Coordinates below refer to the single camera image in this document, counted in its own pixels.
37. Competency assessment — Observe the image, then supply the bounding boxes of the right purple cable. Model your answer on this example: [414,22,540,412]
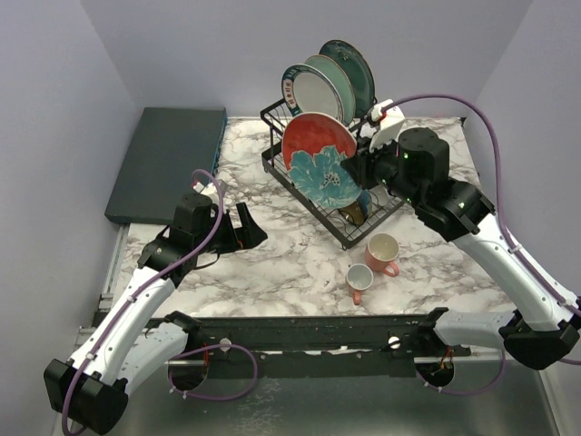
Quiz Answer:
[383,93,581,397]

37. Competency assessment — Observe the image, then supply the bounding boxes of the black wire dish rack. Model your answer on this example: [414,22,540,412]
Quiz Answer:
[260,99,404,250]

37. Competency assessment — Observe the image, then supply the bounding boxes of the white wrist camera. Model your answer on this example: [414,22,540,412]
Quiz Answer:
[192,182,218,199]
[368,99,406,154]

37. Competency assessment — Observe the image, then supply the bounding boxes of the orange plate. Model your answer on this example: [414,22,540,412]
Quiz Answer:
[305,54,356,125]

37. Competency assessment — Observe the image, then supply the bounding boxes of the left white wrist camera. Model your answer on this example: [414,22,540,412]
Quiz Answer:
[192,182,218,199]

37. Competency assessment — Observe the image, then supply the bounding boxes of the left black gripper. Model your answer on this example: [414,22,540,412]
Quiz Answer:
[195,203,268,254]

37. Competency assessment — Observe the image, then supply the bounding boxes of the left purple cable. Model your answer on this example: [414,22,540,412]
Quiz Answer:
[61,168,259,435]

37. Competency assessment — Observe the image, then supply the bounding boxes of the aluminium frame rail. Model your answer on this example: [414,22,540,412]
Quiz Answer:
[75,226,553,364]

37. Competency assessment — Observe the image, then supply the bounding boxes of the blue glazed floral plate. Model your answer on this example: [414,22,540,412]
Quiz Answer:
[319,39,376,118]

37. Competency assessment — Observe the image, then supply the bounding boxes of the teal patterned bottom plate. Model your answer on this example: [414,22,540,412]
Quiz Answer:
[281,64,344,122]

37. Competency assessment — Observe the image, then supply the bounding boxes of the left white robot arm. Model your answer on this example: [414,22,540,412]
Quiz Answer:
[44,193,267,435]

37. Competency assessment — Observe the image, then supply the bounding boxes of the printed salmon coffee mug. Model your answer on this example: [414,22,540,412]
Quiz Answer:
[346,263,374,305]

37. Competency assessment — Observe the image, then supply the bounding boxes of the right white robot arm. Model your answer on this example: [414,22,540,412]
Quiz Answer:
[340,127,580,370]

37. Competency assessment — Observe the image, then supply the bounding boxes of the dark bowl beige inside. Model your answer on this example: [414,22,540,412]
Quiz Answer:
[339,190,372,226]

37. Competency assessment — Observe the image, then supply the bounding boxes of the red plate teal flower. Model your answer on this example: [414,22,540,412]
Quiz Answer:
[281,112,361,209]

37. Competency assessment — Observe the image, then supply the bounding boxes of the black mounting rail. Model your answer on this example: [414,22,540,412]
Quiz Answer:
[146,312,449,379]

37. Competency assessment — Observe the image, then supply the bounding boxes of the dark grey flat box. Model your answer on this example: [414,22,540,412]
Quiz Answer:
[104,107,227,225]

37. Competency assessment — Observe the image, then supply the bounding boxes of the white bowl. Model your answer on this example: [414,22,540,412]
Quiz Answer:
[369,186,392,207]

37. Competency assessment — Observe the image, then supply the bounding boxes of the purple cable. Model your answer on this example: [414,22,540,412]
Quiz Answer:
[61,168,259,435]
[383,93,581,397]

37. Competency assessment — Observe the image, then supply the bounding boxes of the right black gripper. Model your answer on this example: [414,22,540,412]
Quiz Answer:
[341,129,424,210]

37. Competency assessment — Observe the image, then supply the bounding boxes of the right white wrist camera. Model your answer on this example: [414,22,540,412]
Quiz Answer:
[368,99,406,154]

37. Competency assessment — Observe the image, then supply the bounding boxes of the plain pink mug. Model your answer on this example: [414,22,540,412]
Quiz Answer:
[364,233,399,277]

